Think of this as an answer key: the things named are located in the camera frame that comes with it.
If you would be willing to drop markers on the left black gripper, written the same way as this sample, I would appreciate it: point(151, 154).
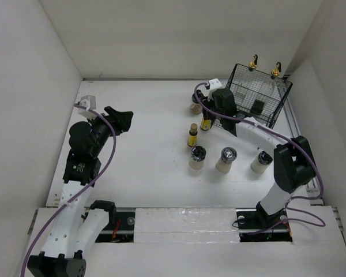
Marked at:
point(123, 122)

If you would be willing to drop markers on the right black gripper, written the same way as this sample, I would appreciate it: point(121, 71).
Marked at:
point(207, 103)

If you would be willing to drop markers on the brown spice jar black lid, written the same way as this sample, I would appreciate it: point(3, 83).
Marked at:
point(195, 107)

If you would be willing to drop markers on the yellow label brown bottle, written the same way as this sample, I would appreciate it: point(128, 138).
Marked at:
point(192, 138)
point(206, 121)

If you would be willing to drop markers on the white powder jar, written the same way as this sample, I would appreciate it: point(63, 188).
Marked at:
point(198, 155)
point(228, 156)
point(261, 162)

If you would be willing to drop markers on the clear oil bottle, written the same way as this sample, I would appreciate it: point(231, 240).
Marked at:
point(246, 78)

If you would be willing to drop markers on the oil bottle with dark contents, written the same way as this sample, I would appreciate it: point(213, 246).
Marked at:
point(264, 99)

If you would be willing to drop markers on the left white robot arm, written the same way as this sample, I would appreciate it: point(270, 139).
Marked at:
point(61, 245)

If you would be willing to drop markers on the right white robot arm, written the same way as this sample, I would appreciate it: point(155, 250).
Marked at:
point(293, 161)

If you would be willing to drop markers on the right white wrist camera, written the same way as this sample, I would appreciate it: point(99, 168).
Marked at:
point(212, 86)

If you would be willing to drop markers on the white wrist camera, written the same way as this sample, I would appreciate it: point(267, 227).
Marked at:
point(89, 103)
point(212, 86)

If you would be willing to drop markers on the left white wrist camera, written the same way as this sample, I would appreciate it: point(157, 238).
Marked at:
point(89, 103)

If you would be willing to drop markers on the black wire basket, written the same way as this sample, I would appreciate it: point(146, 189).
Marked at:
point(252, 93)

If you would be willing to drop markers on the metal mounting rail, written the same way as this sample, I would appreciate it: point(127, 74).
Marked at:
point(188, 226)

